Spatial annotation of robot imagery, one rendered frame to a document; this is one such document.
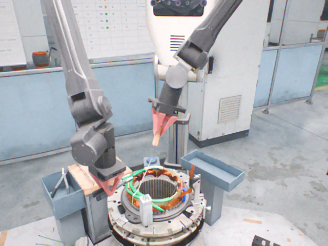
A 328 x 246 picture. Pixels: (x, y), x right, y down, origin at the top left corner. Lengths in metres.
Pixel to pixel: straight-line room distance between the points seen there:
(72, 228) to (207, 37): 0.85
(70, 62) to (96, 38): 2.29
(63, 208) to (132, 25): 2.31
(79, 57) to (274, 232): 1.05
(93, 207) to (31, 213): 1.63
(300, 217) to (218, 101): 1.47
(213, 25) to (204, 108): 2.44
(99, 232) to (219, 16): 0.92
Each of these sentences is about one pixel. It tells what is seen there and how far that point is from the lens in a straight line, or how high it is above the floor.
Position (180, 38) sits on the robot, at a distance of 1.11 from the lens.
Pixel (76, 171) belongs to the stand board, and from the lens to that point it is 1.12.
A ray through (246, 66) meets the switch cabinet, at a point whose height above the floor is 0.98.
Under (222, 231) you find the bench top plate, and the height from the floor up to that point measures 0.78.
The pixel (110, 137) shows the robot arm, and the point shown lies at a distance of 0.64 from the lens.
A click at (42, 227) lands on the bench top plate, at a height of 0.78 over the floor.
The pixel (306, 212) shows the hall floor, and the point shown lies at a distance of 2.72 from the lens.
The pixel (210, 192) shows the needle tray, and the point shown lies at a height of 0.96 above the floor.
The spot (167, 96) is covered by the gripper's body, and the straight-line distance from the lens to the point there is 0.72.
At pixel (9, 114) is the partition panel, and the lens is 3.08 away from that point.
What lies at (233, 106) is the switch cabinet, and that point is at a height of 0.50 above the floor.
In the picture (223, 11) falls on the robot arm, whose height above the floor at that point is 1.66.
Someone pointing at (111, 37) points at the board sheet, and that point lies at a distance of 2.95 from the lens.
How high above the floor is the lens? 1.68
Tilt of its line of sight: 26 degrees down
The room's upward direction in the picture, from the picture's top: straight up
